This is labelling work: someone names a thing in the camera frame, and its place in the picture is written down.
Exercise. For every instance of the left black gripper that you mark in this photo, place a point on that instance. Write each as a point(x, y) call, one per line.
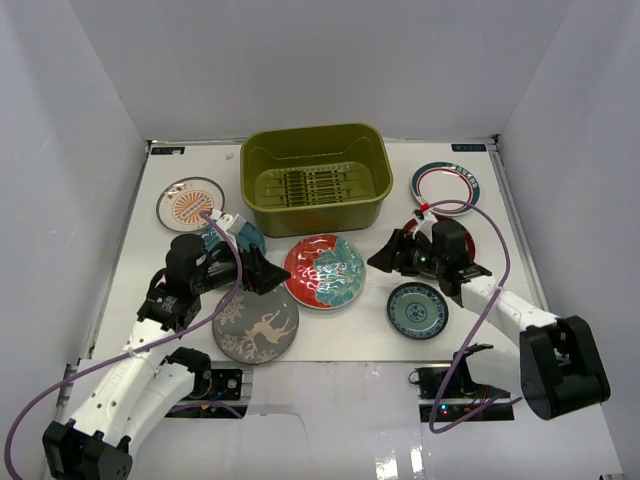
point(251, 270)

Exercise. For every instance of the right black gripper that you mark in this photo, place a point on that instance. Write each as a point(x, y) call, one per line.
point(388, 260)

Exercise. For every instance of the grey deer plate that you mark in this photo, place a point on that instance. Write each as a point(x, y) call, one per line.
point(256, 329)

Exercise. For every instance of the red and teal plate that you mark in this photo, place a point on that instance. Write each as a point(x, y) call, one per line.
point(327, 271)

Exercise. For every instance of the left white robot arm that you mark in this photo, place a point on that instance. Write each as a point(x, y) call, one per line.
point(155, 371)

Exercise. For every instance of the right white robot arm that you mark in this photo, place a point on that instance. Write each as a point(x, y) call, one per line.
point(560, 369)

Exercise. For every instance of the green plastic bin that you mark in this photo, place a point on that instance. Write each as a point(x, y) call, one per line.
point(318, 179)

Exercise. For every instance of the dark red rimmed plate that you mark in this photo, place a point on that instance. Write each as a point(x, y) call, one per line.
point(470, 245)

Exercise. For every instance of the teal scalloped plate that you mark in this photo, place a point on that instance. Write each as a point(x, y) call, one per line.
point(248, 234)

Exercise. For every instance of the small blue patterned plate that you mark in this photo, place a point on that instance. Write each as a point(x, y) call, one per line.
point(417, 310)

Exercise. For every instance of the white plate striped rim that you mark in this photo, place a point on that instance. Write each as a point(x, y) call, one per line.
point(438, 181)

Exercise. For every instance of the orange sunburst plate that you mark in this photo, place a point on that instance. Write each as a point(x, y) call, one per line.
point(178, 207)

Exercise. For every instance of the right blue table label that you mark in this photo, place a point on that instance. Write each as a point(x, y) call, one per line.
point(468, 147)

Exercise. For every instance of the blue table label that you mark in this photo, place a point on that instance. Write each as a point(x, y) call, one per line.
point(468, 147)
point(171, 150)

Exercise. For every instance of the left blue table label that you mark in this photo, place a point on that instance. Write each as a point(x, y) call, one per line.
point(171, 150)

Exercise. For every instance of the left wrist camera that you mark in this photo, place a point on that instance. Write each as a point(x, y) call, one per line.
point(230, 224)

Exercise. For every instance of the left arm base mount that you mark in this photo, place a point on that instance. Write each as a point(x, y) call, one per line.
point(224, 395)

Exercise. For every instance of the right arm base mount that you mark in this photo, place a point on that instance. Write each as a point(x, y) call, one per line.
point(462, 395)

